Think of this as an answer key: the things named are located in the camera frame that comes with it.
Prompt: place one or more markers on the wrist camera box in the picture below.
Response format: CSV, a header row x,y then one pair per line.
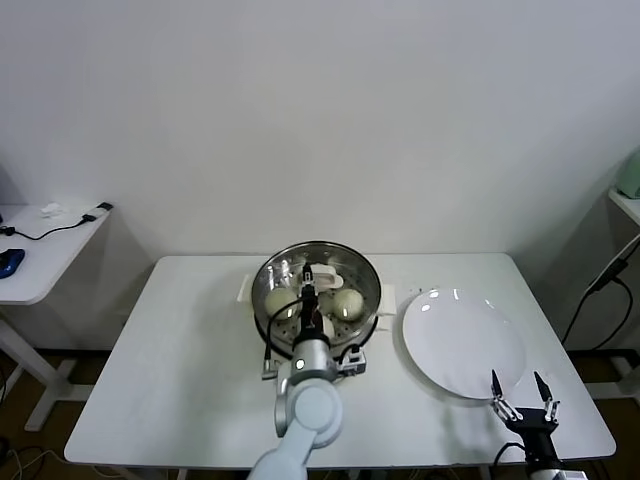
x,y
354,362
570,475

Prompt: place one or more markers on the stainless steel steamer basket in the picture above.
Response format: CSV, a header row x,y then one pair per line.
x,y
371,322

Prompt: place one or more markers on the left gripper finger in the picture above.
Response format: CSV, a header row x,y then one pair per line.
x,y
309,290

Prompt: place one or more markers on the white steamed baozi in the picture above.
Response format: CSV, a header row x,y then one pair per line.
x,y
346,304
329,327
280,301

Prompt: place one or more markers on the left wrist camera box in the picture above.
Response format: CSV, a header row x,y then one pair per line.
x,y
354,362

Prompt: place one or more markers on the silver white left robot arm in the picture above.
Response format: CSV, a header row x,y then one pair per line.
x,y
310,415

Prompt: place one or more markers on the white round plate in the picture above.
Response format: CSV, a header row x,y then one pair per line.
x,y
450,340

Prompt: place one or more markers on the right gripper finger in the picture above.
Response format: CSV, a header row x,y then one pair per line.
x,y
496,390
543,390

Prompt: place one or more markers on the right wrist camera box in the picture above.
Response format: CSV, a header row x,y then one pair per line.
x,y
570,475

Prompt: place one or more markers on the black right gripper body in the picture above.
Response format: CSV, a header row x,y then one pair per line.
x,y
537,425

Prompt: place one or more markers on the white shelf table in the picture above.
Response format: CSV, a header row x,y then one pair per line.
x,y
627,207

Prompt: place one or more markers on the small white crumpled object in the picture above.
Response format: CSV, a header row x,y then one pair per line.
x,y
50,210

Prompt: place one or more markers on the white side table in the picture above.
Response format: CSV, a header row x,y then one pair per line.
x,y
50,260

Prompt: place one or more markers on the blue handheld device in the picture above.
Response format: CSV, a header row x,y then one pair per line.
x,y
11,261

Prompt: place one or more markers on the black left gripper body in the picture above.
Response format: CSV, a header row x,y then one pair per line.
x,y
311,320

